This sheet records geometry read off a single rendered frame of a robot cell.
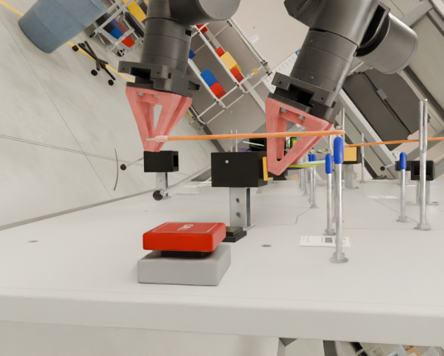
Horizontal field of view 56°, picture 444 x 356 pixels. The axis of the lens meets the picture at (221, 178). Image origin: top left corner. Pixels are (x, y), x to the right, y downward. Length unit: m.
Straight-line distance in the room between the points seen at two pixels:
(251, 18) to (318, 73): 8.44
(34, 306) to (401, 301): 0.22
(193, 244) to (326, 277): 0.10
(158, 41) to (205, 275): 0.31
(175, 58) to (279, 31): 8.17
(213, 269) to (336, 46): 0.27
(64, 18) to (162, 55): 3.43
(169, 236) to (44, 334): 0.39
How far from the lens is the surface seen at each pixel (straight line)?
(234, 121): 8.32
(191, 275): 0.29
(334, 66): 0.46
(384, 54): 0.51
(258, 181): 0.47
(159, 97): 0.50
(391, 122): 1.58
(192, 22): 0.50
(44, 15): 3.98
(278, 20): 8.76
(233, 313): 0.25
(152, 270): 0.29
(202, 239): 0.28
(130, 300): 0.27
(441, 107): 2.12
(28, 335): 0.63
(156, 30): 0.52
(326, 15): 0.47
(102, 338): 0.73
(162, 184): 0.87
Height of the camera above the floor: 1.21
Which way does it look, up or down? 10 degrees down
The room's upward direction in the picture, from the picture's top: 53 degrees clockwise
